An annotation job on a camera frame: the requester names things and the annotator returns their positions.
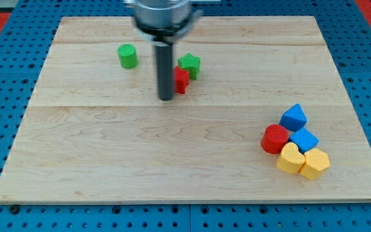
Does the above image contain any green cylinder block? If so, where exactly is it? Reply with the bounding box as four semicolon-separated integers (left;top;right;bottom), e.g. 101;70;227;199
117;43;138;69

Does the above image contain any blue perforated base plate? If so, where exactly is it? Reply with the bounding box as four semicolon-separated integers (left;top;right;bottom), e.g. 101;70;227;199
0;0;371;231

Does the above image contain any yellow hexagon block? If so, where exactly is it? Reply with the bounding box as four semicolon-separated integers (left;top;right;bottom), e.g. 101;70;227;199
299;148;330;180

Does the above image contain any yellow heart block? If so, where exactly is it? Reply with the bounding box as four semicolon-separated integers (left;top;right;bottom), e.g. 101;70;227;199
276;142;305;174

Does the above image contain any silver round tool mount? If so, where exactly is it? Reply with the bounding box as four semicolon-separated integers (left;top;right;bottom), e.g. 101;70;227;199
124;0;220;43

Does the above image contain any red star block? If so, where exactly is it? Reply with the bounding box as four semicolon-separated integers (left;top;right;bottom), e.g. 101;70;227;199
174;66;189;94

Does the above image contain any light wooden board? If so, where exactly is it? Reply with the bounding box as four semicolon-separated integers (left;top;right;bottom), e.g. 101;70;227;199
0;16;371;205

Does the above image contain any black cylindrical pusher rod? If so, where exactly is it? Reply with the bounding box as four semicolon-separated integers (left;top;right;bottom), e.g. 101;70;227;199
155;44;175;101

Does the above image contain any blue cube block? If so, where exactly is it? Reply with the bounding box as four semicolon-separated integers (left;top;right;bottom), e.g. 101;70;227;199
289;128;319;153

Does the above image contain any blue triangular block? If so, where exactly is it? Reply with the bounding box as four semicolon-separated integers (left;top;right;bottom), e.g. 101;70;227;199
279;104;308;132

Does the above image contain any red cylinder block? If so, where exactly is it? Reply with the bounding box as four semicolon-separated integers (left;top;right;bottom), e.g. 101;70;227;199
261;124;289;154

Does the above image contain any green star block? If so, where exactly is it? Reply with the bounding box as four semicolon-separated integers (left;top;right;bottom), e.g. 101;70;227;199
177;53;201;80

